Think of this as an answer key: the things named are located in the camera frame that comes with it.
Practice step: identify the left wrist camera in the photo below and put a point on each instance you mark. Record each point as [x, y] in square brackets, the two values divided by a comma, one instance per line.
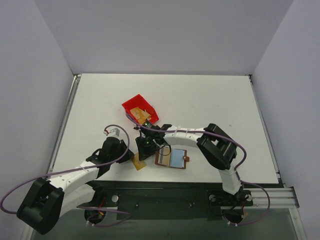
[115, 132]

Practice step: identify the gold cards in bin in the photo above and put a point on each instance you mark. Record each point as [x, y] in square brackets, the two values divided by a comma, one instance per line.
[140, 115]

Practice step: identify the brown leather card holder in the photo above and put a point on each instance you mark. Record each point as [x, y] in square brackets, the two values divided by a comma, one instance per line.
[178, 158]

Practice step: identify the gold card with chip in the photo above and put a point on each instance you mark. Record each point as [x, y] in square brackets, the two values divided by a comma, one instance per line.
[137, 163]

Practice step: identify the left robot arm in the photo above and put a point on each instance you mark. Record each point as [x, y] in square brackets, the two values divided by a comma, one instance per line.
[48, 200]

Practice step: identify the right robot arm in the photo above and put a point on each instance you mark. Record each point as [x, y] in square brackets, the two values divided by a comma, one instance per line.
[216, 146]

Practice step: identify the aluminium table frame rail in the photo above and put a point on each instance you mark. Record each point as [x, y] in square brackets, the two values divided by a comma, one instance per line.
[187, 101]

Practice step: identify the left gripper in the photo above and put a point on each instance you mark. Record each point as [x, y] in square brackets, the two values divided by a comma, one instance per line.
[125, 154]

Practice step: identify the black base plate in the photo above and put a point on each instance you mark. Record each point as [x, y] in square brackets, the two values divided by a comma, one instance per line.
[166, 200]

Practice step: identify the gold card magnetic stripe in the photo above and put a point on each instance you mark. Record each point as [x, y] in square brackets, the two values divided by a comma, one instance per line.
[164, 156]

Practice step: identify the red plastic bin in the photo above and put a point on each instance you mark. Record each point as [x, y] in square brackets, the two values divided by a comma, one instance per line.
[139, 101]

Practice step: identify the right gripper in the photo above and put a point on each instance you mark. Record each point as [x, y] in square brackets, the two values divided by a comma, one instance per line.
[157, 135]

